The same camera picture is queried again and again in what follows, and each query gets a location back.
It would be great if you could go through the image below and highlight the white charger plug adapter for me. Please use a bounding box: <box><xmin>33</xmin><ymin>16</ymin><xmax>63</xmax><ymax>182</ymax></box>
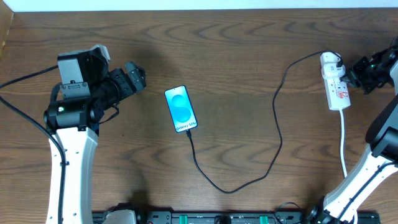
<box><xmin>320</xmin><ymin>52</ymin><xmax>345</xmax><ymax>80</ymax></box>

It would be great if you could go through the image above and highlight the blue Galaxy smartphone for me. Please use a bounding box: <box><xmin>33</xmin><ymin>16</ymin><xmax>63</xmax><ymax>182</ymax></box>
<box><xmin>164</xmin><ymin>85</ymin><xmax>198</xmax><ymax>133</ymax></box>

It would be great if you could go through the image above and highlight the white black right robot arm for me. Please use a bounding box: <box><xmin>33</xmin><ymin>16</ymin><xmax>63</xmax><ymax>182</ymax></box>
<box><xmin>303</xmin><ymin>39</ymin><xmax>397</xmax><ymax>223</ymax></box>

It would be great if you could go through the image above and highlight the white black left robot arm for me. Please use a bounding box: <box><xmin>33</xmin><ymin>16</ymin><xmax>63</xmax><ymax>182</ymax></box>
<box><xmin>44</xmin><ymin>45</ymin><xmax>146</xmax><ymax>223</ymax></box>

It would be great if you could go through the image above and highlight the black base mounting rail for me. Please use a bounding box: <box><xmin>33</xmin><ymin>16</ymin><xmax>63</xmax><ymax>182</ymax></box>
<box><xmin>91</xmin><ymin>203</ymin><xmax>382</xmax><ymax>224</ymax></box>

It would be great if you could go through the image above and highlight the black USB charging cable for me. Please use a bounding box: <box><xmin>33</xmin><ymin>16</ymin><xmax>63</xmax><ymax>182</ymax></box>
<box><xmin>185</xmin><ymin>49</ymin><xmax>344</xmax><ymax>195</ymax></box>

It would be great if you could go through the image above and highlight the white power strip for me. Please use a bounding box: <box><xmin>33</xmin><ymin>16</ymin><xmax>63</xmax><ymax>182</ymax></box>
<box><xmin>321</xmin><ymin>65</ymin><xmax>351</xmax><ymax>111</ymax></box>

